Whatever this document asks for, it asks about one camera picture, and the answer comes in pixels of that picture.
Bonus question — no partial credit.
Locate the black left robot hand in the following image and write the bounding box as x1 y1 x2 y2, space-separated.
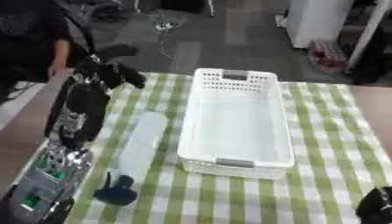
44 45 149 151

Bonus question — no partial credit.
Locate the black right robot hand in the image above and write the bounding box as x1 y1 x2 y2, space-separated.
353 185 392 224

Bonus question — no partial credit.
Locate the person's hand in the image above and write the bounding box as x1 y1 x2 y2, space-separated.
45 59 69 79

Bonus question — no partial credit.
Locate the person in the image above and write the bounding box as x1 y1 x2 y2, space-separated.
0 0 74 103

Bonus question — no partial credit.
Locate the white power strip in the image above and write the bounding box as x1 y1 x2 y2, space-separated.
153 21 183 32

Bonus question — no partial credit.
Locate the white perforated plastic basket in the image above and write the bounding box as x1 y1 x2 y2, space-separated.
176 67 298 180

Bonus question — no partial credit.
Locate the red bottle pack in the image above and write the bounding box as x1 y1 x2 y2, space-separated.
306 38 351 70

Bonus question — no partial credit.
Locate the white cabinet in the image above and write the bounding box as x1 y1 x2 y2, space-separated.
283 0 355 49

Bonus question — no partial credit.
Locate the grey floor cable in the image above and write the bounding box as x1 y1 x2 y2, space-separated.
157 30 181 69

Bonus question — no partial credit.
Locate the white slanted post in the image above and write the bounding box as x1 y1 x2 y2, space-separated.
344 0 392 74

